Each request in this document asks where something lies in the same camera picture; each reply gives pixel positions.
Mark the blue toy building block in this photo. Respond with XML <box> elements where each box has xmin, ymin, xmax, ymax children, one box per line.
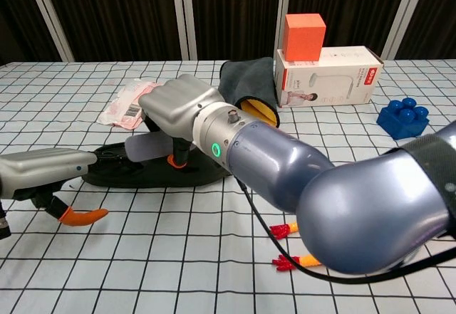
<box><xmin>376</xmin><ymin>96</ymin><xmax>430</xmax><ymax>140</ymax></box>

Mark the black folding screen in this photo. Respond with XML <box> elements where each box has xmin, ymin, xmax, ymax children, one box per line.
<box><xmin>0</xmin><ymin>0</ymin><xmax>456</xmax><ymax>63</ymax></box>

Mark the pink plastic packet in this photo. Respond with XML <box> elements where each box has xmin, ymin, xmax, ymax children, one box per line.
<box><xmin>98</xmin><ymin>80</ymin><xmax>165</xmax><ymax>130</ymax></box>

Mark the grey towel with yellow lining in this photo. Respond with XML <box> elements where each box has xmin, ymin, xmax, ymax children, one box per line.
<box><xmin>217</xmin><ymin>56</ymin><xmax>281</xmax><ymax>130</ymax></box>

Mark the yellow rubber chicken toy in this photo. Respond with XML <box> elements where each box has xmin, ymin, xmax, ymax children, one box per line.
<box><xmin>269</xmin><ymin>221</ymin><xmax>323</xmax><ymax>271</ymax></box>

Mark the black rubber slipper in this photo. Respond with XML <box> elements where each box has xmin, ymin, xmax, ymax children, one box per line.
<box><xmin>81</xmin><ymin>114</ymin><xmax>232</xmax><ymax>189</ymax></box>

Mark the orange foam block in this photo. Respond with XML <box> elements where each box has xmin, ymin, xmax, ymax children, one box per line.
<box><xmin>284</xmin><ymin>13</ymin><xmax>327</xmax><ymax>63</ymax></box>

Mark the checkered tablecloth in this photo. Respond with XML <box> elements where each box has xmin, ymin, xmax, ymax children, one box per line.
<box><xmin>0</xmin><ymin>58</ymin><xmax>456</xmax><ymax>314</ymax></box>

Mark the white desk lamp box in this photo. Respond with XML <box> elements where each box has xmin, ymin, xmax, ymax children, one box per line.
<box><xmin>273</xmin><ymin>46</ymin><xmax>384</xmax><ymax>109</ymax></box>

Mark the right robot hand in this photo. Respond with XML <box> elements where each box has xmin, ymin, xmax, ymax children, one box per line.
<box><xmin>138</xmin><ymin>74</ymin><xmax>226</xmax><ymax>171</ymax></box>

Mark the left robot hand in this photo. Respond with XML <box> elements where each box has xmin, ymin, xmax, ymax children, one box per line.
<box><xmin>0</xmin><ymin>149</ymin><xmax>110</xmax><ymax>228</ymax></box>

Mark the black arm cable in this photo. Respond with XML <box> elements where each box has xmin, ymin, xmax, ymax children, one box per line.
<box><xmin>238</xmin><ymin>182</ymin><xmax>456</xmax><ymax>286</ymax></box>

